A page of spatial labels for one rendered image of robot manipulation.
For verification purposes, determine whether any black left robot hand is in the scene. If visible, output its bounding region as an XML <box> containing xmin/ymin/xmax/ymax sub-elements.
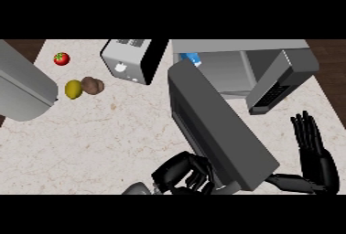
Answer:
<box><xmin>150</xmin><ymin>151</ymin><xmax>216</xmax><ymax>196</ymax></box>

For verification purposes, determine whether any grey microwave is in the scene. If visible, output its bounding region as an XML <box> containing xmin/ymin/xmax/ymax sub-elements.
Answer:
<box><xmin>170</xmin><ymin>39</ymin><xmax>321</xmax><ymax>116</ymax></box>

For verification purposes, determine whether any large grey rounded appliance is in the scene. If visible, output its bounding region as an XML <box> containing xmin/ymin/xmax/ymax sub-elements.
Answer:
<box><xmin>0</xmin><ymin>39</ymin><xmax>59</xmax><ymax>122</ymax></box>

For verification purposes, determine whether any brown potato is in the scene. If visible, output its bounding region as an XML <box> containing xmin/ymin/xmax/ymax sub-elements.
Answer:
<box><xmin>80</xmin><ymin>76</ymin><xmax>105</xmax><ymax>96</ymax></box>

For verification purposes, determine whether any blue and white milk carton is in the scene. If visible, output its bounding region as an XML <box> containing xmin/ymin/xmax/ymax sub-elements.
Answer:
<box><xmin>179</xmin><ymin>52</ymin><xmax>203</xmax><ymax>68</ymax></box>

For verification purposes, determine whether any silver toaster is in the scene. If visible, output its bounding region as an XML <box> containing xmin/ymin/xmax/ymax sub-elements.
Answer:
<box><xmin>99</xmin><ymin>39</ymin><xmax>170</xmax><ymax>86</ymax></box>

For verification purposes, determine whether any yellow lemon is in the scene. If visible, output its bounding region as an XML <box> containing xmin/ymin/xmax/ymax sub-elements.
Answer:
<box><xmin>64</xmin><ymin>80</ymin><xmax>85</xmax><ymax>101</ymax></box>

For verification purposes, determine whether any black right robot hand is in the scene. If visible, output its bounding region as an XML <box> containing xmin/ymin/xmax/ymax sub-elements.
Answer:
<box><xmin>264</xmin><ymin>110</ymin><xmax>340</xmax><ymax>196</ymax></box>

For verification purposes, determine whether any red tomato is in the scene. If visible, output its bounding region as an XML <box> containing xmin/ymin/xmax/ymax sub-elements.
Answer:
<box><xmin>54</xmin><ymin>51</ymin><xmax>71</xmax><ymax>67</ymax></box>

